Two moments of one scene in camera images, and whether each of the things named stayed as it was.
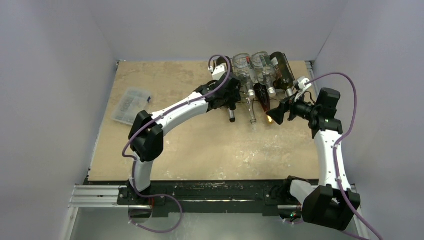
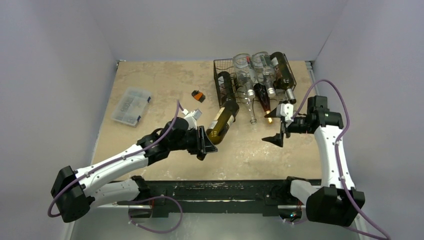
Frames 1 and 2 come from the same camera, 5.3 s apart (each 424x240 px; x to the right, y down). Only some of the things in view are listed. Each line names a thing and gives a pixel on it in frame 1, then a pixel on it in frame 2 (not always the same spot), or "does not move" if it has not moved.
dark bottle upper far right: x=284 y=76 does not move
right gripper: x=288 y=110 to x=284 y=127
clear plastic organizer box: x=133 y=100 does not move
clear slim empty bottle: x=253 y=120 does not move
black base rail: x=166 y=197 does not move
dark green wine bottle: x=221 y=60 to x=225 y=117
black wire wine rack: x=262 y=76 does not move
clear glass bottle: x=262 y=64 does not move
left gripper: x=234 y=98 to x=202 y=144
